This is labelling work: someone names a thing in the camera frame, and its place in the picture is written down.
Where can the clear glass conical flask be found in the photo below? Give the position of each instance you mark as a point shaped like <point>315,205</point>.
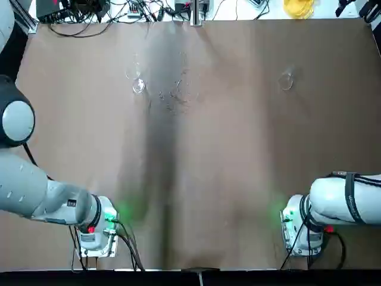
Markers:
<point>285,82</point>

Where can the clear glass beaker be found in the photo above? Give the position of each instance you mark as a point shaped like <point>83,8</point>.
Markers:
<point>139,86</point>

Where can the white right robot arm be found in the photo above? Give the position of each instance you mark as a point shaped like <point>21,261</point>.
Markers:
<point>333,202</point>

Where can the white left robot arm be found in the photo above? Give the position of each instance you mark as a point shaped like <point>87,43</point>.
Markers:
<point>23,190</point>

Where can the yellow bag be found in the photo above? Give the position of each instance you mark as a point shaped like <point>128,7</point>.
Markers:
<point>297,9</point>

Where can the grey keypad device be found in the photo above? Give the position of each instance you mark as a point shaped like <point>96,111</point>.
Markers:
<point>259,2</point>

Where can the silver device with red parts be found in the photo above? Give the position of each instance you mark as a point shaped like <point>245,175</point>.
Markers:
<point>181,6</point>

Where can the grey multi-port hub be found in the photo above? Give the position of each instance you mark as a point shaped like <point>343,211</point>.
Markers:
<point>134,12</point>

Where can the black computer box red logo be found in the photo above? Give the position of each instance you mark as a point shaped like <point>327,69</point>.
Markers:
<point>53,9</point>

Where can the aluminium post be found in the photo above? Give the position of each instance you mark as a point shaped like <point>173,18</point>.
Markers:
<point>196,15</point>

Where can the aluminium frame rail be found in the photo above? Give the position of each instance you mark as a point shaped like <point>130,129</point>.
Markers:
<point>29,25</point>

